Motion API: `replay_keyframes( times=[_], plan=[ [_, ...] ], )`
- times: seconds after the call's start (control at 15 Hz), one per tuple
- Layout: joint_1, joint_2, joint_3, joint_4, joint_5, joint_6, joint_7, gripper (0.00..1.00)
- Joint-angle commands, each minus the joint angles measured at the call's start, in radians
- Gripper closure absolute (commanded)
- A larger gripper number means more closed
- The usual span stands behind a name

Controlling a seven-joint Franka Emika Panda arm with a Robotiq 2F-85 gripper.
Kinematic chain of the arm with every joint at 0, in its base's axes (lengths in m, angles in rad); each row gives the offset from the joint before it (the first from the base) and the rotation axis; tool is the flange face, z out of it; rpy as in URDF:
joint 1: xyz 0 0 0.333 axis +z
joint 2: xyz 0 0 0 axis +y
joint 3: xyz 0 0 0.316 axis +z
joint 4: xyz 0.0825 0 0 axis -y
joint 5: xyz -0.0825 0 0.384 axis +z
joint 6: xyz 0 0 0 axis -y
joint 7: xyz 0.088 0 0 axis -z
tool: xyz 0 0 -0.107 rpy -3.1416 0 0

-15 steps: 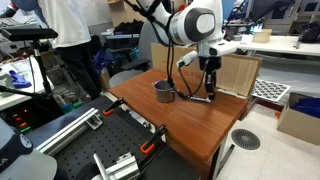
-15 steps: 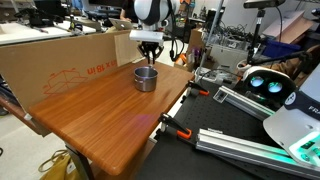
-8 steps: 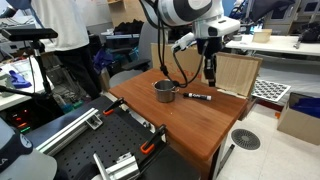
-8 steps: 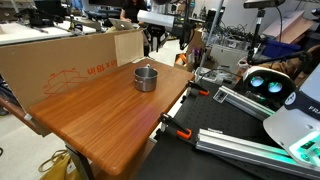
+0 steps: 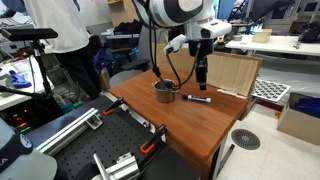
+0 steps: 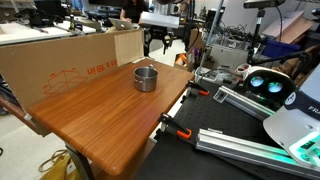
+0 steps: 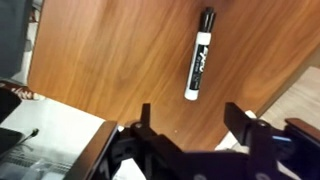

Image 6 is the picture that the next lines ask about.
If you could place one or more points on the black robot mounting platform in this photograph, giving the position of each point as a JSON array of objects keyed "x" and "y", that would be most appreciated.
[{"x": 166, "y": 160}]

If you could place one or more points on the white black marker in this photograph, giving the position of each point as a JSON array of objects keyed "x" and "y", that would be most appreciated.
[{"x": 151, "y": 66}]

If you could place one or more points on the white equipment box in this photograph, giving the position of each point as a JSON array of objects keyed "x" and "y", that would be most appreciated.
[{"x": 228, "y": 56}]

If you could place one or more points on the person in black shirt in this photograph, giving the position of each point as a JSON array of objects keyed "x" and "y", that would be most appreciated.
[{"x": 133, "y": 10}]

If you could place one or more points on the flat cardboard sheet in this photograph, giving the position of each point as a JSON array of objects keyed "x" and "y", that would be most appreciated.
[{"x": 290, "y": 26}]

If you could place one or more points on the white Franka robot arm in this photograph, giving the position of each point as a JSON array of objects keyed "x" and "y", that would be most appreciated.
[{"x": 293, "y": 133}]

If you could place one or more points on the white work table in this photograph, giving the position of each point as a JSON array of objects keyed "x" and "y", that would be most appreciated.
[{"x": 30, "y": 33}]

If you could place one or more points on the large cardboard box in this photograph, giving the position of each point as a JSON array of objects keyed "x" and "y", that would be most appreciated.
[{"x": 50, "y": 66}]

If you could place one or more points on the silver laptop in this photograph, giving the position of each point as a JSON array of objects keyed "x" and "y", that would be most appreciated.
[{"x": 120, "y": 24}]

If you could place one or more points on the blue plastic bin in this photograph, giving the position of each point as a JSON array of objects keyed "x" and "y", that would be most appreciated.
[{"x": 280, "y": 47}]

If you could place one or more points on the black stereo camera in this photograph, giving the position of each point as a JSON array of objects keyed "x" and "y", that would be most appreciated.
[{"x": 263, "y": 3}]

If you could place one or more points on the black camera stand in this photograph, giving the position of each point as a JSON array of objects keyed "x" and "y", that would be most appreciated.
[{"x": 256, "y": 33}]

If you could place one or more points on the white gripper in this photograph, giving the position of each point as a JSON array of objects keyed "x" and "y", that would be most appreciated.
[{"x": 160, "y": 20}]

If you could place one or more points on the orange black bar clamp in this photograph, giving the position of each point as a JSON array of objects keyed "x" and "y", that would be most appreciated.
[
  {"x": 198, "y": 89},
  {"x": 176, "y": 128}
]

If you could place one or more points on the aluminium extrusion rail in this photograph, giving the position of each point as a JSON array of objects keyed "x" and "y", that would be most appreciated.
[
  {"x": 246, "y": 150},
  {"x": 246, "y": 101}
]

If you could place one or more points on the dark metal table leg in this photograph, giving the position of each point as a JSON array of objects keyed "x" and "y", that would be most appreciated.
[{"x": 81, "y": 163}]

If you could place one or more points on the yellow bag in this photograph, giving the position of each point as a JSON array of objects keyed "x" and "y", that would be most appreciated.
[{"x": 61, "y": 168}]

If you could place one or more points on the orange object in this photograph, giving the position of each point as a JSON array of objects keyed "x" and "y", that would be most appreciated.
[{"x": 180, "y": 59}]

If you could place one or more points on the white black dome green lights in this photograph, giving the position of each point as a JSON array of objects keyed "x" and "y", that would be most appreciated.
[{"x": 266, "y": 83}]

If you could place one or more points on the silver rail corner bracket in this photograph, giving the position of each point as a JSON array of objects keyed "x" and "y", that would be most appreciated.
[{"x": 220, "y": 95}]

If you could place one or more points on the black perforated breadboard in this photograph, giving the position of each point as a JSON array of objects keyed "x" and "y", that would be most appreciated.
[{"x": 216, "y": 116}]

